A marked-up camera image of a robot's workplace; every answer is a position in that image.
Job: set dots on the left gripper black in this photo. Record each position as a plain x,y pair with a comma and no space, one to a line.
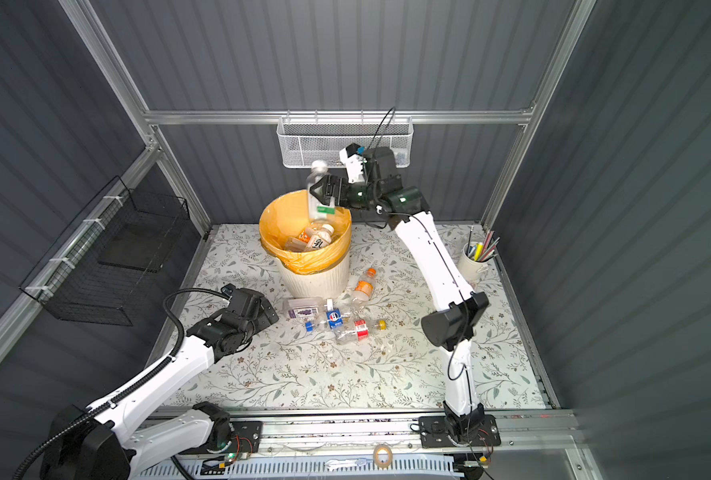
263,319

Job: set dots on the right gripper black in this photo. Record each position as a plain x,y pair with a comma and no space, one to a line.
332,183

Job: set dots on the green lime label bottle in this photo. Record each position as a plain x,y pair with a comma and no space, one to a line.
319,206

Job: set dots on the orange label small bottle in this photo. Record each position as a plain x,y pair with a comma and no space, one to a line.
303,242

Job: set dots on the pepsi blue label bottle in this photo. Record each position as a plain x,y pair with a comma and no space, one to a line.
333,315

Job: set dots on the red label yellow cap bottle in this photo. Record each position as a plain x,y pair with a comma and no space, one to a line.
359,330

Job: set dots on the orange milk tea bottle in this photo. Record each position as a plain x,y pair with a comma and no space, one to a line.
319,235

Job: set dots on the orange cap clear bottle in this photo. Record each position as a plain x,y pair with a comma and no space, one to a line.
365,287

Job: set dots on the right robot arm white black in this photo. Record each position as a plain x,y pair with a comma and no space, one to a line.
458,308

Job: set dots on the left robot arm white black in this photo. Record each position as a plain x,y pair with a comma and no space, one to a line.
106,440

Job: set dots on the white bin with yellow bag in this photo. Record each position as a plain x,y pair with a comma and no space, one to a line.
312,255

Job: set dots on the white pen holder cup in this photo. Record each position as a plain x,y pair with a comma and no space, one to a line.
478,255

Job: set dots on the tape roll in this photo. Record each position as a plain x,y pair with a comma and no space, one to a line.
383,456

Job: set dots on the white wire wall basket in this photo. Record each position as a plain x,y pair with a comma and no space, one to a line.
304,139

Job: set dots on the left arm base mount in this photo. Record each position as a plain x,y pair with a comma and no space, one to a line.
239,437

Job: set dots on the black wire side basket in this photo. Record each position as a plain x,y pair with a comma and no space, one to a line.
103,274

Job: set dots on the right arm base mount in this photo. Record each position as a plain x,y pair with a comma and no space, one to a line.
438,431

